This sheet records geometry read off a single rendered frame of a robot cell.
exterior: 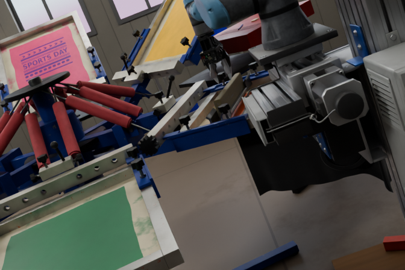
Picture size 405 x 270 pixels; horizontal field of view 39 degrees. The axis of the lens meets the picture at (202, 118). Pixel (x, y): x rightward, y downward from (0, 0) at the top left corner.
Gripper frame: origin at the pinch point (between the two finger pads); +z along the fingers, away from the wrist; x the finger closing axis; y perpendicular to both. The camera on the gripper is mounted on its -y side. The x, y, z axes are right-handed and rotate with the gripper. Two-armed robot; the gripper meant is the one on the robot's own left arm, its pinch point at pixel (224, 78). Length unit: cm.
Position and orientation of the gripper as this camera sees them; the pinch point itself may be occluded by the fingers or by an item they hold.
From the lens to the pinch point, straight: 229.9
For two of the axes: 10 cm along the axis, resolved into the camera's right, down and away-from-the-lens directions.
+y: -2.7, 3.6, -8.9
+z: 3.6, 9.0, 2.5
